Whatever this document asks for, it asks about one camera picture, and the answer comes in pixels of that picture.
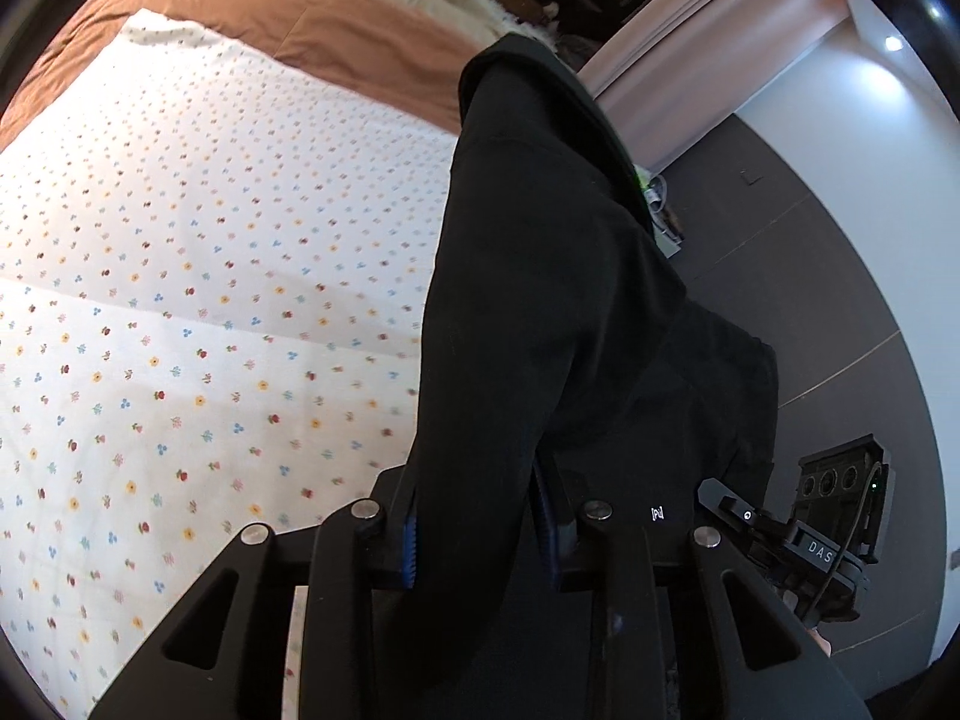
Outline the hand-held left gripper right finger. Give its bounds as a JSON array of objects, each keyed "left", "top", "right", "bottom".
[{"left": 529, "top": 457, "right": 871, "bottom": 720}]

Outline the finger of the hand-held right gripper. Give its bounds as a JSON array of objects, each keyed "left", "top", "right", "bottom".
[{"left": 696, "top": 477, "right": 797, "bottom": 550}]

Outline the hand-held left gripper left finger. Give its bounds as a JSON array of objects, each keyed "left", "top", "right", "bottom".
[{"left": 90, "top": 465, "right": 421, "bottom": 720}]

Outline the black printed jacket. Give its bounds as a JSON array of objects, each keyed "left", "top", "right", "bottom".
[{"left": 367, "top": 34, "right": 781, "bottom": 720}]

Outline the grey green object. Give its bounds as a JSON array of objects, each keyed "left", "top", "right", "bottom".
[{"left": 634, "top": 165, "right": 688, "bottom": 256}]

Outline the white floral bed sheet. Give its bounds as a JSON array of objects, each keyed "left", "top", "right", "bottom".
[{"left": 0, "top": 7, "right": 466, "bottom": 720}]

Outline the pink curtain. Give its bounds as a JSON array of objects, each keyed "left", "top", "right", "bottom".
[{"left": 577, "top": 0, "right": 850, "bottom": 175}]

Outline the brown plush toy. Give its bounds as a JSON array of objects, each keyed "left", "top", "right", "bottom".
[{"left": 495, "top": 0, "right": 565, "bottom": 37}]

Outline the brown quilt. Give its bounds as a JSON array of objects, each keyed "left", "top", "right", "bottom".
[{"left": 0, "top": 0, "right": 515, "bottom": 155}]

